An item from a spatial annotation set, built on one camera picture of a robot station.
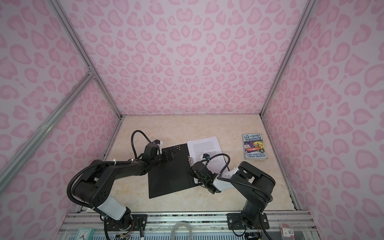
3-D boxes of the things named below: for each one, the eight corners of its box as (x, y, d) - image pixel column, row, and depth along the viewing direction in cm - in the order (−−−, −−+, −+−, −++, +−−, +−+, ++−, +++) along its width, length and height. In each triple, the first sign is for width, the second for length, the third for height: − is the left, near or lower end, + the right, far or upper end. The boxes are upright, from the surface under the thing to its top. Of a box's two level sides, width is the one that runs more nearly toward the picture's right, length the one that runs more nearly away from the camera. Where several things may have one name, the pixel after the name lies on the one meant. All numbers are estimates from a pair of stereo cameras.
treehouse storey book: (244, 158, 98) (246, 156, 95) (242, 135, 111) (243, 131, 108) (264, 161, 97) (266, 158, 94) (260, 136, 109) (261, 133, 107)
